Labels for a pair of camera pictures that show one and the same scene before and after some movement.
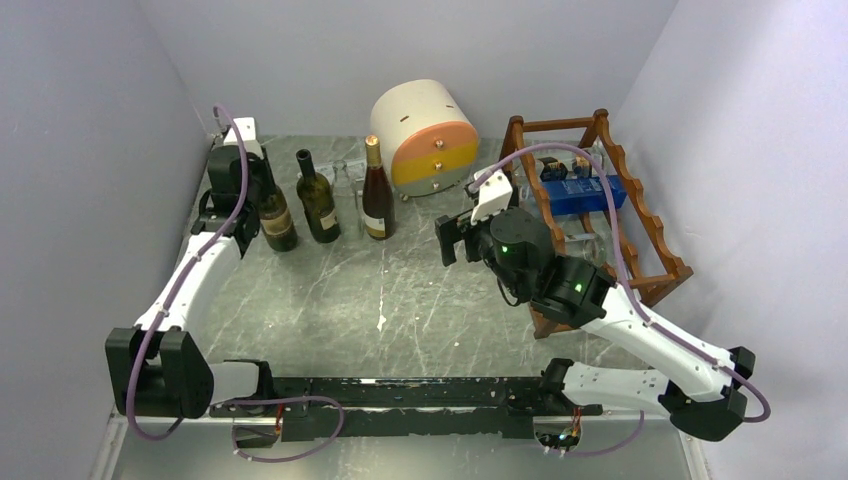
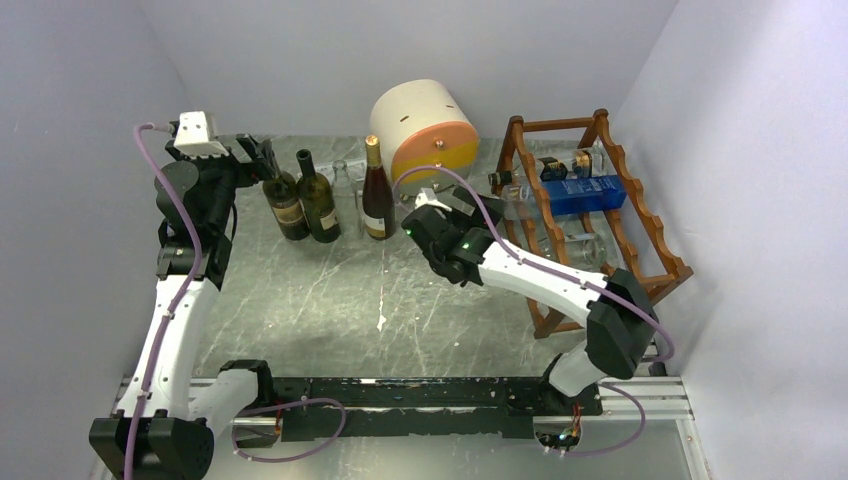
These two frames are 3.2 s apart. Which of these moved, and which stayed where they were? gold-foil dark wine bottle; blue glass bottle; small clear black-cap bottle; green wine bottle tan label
Moved: green wine bottle tan label
Stayed: small clear black-cap bottle; gold-foil dark wine bottle; blue glass bottle
